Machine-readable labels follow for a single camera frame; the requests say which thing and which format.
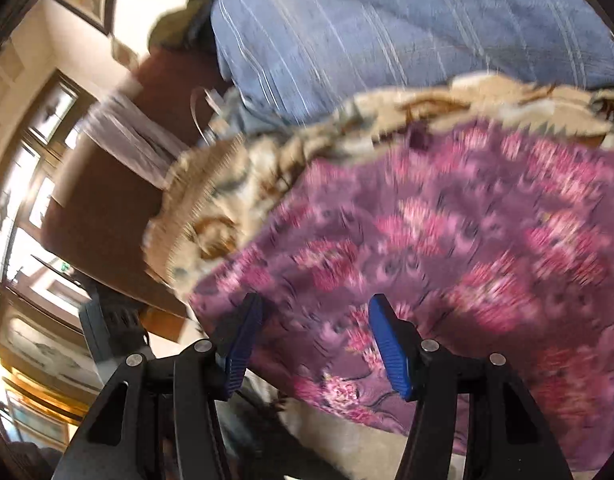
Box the olive green cloth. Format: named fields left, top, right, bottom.
left=148, top=0, right=222, bottom=55

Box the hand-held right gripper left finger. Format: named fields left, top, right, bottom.
left=52, top=292, right=265, bottom=480

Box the white charging cable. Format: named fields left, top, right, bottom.
left=188, top=86, right=225, bottom=147

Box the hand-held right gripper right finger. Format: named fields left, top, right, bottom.
left=368, top=293, right=575, bottom=480

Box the wooden framed window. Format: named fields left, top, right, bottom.
left=0, top=70, right=96, bottom=311

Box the blue plaid quilt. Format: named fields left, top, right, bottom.
left=210, top=0, right=614, bottom=128

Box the grey and black object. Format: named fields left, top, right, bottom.
left=78, top=294, right=154, bottom=367

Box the purple floral shirt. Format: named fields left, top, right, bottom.
left=189, top=120, right=614, bottom=467

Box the pale lilac hanging cloth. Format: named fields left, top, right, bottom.
left=83, top=85, right=188, bottom=192

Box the cream leaf-print blanket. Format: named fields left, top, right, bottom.
left=143, top=72, right=614, bottom=301

